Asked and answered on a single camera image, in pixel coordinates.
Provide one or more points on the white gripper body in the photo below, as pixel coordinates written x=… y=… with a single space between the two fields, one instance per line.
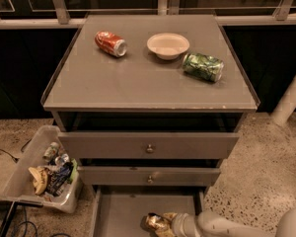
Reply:
x=180 y=224

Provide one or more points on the orange soda can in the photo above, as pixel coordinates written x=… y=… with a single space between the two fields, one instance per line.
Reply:
x=157 y=222

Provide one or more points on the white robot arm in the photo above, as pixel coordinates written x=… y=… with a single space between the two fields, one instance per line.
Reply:
x=210 y=224

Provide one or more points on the grey bottom drawer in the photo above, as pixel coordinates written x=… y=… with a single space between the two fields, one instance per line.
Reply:
x=120 y=211

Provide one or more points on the grey drawer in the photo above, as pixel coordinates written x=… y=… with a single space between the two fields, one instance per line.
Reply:
x=120 y=211
x=149 y=145
x=148 y=176

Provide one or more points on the grey middle drawer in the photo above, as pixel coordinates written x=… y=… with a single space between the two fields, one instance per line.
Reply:
x=148 y=176

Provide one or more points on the grey drawer cabinet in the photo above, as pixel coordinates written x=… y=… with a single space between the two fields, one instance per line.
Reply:
x=93 y=91

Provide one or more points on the grey top drawer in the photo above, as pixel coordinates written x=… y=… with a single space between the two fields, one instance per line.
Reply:
x=149 y=145

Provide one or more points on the small can in bin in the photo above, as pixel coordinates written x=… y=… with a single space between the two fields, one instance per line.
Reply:
x=51 y=151

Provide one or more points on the green soda can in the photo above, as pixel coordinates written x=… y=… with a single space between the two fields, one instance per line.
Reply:
x=203 y=66

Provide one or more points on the red soda can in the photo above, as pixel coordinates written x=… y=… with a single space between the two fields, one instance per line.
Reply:
x=111 y=43

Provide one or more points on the dark blue snack wrapper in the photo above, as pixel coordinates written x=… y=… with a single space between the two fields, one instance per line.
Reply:
x=57 y=177

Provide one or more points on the tan crumpled bag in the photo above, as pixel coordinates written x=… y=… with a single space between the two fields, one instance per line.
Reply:
x=40 y=180

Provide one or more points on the clear plastic bin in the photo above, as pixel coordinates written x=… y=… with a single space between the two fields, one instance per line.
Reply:
x=19 y=187

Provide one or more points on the white paper bowl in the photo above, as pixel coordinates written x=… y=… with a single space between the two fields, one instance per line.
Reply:
x=168 y=46

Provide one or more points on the metal window railing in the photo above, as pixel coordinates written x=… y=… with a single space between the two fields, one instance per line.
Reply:
x=59 y=14

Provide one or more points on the white post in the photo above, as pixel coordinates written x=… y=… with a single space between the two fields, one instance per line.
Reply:
x=286 y=105

